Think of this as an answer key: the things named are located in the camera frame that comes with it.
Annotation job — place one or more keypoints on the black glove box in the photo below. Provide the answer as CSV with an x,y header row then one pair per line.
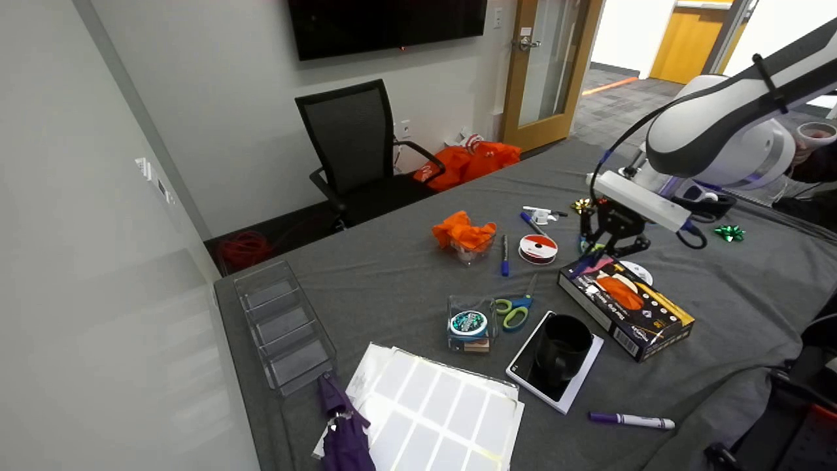
x,y
629,305

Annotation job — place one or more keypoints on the yellow wooden door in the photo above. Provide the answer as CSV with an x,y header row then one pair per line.
x,y
689,43

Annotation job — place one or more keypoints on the grey tablecloth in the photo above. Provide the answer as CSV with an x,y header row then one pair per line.
x,y
392,263

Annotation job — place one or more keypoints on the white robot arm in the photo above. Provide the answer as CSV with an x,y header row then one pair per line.
x,y
722,131

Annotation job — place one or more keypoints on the person in dark clothes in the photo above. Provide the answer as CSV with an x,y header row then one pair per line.
x,y
820,185

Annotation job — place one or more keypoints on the gold gift bow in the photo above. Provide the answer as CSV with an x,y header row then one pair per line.
x,y
580,204

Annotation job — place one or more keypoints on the white tablet device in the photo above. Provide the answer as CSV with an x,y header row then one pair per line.
x,y
553,356

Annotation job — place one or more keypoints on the blue white marker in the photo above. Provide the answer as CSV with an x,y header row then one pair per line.
x,y
528,220

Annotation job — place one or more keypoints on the purple folded cloth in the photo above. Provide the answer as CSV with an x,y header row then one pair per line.
x,y
344,436

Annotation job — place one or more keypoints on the grey metal frame post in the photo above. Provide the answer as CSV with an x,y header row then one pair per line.
x,y
733,35

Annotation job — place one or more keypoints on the green gift bow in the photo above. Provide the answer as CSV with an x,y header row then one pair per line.
x,y
730,234

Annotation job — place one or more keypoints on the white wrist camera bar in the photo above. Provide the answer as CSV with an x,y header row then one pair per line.
x,y
642,200

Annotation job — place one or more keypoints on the black red equipment stand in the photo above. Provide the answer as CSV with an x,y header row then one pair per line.
x,y
794,428

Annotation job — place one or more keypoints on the orange cloth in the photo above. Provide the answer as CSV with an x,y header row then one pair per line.
x,y
471,164

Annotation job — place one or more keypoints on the white label roll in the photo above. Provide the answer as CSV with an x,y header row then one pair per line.
x,y
642,272

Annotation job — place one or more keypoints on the black mesh office chair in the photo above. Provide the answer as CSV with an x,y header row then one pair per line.
x,y
349,131

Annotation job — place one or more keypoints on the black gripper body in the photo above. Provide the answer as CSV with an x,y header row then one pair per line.
x,y
624,223

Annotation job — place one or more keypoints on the clear plastic container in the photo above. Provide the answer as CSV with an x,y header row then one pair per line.
x,y
299,361
282,329
267,293

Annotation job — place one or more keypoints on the white wall thermostat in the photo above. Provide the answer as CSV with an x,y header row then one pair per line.
x,y
145,169

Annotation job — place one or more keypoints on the black wall television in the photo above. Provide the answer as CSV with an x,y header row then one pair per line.
x,y
383,26

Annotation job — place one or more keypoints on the green blue scissors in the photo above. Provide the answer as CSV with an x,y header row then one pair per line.
x,y
596,255
514,313

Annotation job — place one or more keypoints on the black tape dispenser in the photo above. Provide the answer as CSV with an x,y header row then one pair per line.
x,y
720,208

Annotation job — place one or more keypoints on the black marker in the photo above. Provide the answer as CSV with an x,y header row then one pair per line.
x,y
560,212

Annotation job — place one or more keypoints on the white wall outlet plate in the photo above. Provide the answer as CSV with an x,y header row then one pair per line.
x,y
404,127

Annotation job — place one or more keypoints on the wooden door with glass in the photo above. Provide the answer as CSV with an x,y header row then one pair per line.
x,y
514,87

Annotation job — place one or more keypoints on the white label sheets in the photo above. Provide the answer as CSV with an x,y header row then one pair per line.
x,y
435,410

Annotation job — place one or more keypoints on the red ribbon spool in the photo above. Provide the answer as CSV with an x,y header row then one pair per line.
x,y
536,249

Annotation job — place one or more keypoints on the small white object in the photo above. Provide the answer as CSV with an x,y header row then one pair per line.
x,y
543,212

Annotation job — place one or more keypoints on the blue pen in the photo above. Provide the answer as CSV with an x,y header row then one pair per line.
x,y
503,263

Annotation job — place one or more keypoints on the purple white marker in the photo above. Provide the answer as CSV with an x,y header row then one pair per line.
x,y
637,419

